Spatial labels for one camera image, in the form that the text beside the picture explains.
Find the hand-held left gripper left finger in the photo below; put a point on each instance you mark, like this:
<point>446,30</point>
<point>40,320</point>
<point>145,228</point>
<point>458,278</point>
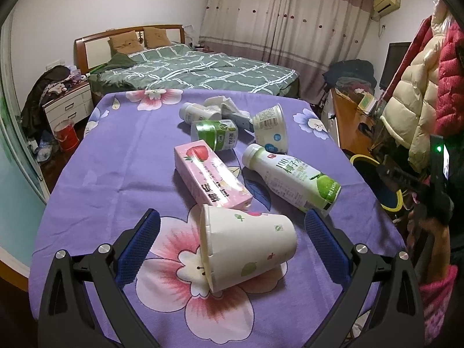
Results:
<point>139,250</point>

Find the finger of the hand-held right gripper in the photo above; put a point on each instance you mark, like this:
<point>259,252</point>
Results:
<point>402,176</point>

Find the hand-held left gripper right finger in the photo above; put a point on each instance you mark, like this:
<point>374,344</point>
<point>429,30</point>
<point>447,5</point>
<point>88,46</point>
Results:
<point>326,246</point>

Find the yellow rimmed hoop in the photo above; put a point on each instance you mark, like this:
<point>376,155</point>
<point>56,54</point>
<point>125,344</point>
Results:
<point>380,185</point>

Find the white fruit-print paper cup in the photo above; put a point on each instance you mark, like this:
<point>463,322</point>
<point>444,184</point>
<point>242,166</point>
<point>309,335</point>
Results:
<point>246,246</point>

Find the white pill bottle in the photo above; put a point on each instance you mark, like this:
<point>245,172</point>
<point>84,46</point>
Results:
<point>192,113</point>

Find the person's right forearm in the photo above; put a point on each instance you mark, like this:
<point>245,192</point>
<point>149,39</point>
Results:
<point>438,301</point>

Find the person's right hand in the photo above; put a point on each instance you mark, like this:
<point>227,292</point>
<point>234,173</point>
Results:
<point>439,243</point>

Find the wooden desk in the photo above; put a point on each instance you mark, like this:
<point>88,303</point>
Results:
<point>350,123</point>

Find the white green plastic drink bottle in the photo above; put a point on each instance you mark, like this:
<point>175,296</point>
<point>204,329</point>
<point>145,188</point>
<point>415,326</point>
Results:
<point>290,174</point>

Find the cream puffer jacket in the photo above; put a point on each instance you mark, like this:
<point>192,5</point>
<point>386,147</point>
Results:
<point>413,94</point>

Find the small green box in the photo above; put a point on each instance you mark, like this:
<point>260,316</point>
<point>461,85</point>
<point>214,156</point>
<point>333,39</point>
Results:
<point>367,101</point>

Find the purple floral tablecloth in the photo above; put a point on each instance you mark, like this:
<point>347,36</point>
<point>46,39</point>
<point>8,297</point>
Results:
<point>127,159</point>

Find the red puffer jacket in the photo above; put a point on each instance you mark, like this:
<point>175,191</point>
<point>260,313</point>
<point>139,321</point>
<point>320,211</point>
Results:
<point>451,79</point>

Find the pink strawberry carton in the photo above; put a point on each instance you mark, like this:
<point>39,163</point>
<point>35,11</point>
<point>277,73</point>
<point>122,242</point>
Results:
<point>206,174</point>

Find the black television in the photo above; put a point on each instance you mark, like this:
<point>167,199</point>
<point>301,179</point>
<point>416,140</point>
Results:
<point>393,63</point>

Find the heap of folded clothes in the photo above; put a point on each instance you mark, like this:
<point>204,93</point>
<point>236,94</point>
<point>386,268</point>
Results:
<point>350,72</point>

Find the dark red coat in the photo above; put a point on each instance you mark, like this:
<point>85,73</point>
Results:
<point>417,47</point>

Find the white yogurt cup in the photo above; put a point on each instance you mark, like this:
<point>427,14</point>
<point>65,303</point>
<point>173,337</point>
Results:
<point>270,127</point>

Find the red bucket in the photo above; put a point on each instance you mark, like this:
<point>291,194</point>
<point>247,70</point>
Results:
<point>66,136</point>

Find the green white can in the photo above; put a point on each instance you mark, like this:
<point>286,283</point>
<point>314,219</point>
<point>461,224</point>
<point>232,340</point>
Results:
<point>214,134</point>

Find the white nightstand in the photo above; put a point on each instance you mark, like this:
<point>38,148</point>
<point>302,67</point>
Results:
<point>69,103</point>

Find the glass sliding door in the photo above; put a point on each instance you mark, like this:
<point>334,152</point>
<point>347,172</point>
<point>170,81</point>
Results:
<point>14,145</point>

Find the crumpled white tissue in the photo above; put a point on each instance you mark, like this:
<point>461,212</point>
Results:
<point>226,103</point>

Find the pile of dark clothes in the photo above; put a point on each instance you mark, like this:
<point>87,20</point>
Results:
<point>40,94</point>

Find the pink beige curtain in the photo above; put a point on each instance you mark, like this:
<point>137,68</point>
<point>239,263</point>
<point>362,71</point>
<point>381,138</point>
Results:
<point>290,25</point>

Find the dark green blanket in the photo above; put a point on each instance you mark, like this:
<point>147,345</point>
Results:
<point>119,61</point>

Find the bed with green quilt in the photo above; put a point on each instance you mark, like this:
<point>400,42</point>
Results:
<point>203,65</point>

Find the brown pillow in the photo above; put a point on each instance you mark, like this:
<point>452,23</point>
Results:
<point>156,37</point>
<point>125,42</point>

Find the wooden bed headboard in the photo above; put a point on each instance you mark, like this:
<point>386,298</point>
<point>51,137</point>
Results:
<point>94,45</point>

